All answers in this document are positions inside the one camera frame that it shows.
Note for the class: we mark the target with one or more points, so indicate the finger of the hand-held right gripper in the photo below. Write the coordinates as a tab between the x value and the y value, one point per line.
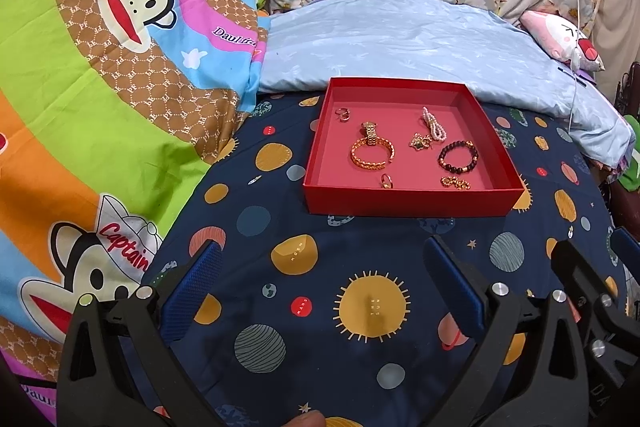
629	244
580	272

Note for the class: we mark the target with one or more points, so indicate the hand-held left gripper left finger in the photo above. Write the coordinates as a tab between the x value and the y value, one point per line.
195	292

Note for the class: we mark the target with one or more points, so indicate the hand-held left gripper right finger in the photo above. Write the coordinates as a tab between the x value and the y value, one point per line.
455	282

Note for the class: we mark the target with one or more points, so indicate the red shallow box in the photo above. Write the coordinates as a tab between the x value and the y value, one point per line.
410	202

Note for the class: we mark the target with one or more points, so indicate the gold charm trinket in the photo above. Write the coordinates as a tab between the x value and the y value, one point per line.
420	142

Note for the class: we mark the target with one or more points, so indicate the gold bangle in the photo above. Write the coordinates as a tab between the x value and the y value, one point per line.
370	163

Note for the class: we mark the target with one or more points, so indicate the gold wrist watch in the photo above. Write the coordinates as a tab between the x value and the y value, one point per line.
370	134

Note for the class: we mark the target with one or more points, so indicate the person's left hand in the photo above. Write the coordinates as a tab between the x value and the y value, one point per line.
306	421

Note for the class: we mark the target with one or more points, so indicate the green patterned cloth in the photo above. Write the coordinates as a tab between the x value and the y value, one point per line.
631	157

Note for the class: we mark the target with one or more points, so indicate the navy planet print bedsheet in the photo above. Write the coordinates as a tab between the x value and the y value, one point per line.
350	257

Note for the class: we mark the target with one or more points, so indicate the dark wooden furniture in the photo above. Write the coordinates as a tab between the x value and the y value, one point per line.
632	87

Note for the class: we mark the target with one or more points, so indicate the purple flat object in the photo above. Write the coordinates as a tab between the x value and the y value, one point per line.
575	75

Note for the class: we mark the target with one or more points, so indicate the colourful monkey print blanket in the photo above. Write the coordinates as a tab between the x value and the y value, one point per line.
100	132

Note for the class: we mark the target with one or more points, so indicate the pink plush pillow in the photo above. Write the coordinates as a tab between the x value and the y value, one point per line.
550	34

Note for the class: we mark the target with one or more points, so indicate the light blue quilt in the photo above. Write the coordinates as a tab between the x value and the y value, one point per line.
425	42

